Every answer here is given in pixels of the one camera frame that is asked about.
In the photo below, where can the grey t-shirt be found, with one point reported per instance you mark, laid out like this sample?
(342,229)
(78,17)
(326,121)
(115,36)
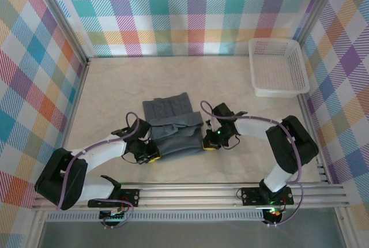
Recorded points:
(176,132)

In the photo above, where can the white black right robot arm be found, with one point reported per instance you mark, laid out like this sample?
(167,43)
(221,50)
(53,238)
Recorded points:
(253,127)

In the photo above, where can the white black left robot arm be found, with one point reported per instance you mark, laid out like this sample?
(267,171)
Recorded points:
(98,150)

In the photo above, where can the circuit board with green lights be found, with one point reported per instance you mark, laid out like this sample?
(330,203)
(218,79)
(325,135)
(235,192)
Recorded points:
(112,216)

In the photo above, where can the white plastic mesh basket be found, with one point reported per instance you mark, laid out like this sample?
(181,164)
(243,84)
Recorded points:
(276,69)

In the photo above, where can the grey metal panel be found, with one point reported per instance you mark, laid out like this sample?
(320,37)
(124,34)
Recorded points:
(187,236)

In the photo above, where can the circuit board with red light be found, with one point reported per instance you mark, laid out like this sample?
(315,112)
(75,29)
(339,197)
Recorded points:
(274,214)

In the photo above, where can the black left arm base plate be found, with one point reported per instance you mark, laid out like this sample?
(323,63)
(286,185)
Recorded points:
(131,197)

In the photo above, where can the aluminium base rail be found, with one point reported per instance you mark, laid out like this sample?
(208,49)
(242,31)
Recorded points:
(187,193)

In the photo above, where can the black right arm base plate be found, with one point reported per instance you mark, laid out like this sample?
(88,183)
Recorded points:
(250,196)

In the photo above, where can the aluminium table side rail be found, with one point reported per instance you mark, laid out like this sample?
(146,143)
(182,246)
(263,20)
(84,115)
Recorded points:
(306,115)
(71,121)

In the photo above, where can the aluminium frame post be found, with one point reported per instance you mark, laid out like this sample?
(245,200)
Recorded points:
(62,17)
(317,5)
(347,230)
(36,230)

